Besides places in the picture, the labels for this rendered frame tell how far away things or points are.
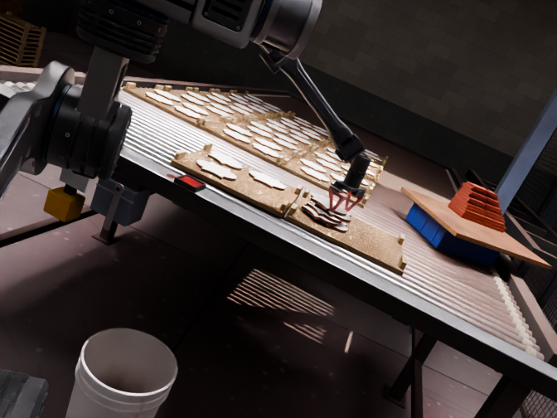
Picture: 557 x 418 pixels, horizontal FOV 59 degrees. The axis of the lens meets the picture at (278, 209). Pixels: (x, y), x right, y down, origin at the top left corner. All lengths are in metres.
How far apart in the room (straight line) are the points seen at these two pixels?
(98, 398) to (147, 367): 0.29
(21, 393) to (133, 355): 1.21
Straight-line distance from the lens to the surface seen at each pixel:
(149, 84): 2.79
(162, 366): 1.77
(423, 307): 1.46
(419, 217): 2.25
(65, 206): 1.72
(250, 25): 0.84
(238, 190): 1.59
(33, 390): 0.64
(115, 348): 1.80
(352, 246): 1.56
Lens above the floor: 1.41
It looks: 17 degrees down
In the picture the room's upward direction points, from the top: 24 degrees clockwise
